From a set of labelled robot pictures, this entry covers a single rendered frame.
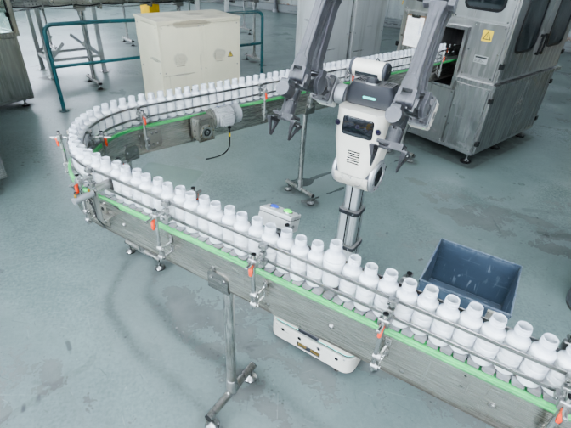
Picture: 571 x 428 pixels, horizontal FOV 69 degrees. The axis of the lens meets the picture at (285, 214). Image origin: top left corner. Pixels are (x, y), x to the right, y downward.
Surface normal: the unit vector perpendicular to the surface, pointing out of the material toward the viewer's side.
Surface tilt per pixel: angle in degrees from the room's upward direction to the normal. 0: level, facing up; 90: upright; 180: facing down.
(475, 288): 90
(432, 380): 90
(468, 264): 90
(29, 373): 0
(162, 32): 90
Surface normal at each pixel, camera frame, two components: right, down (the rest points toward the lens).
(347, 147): -0.55, 0.44
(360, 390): 0.04, -0.84
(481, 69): -0.77, 0.33
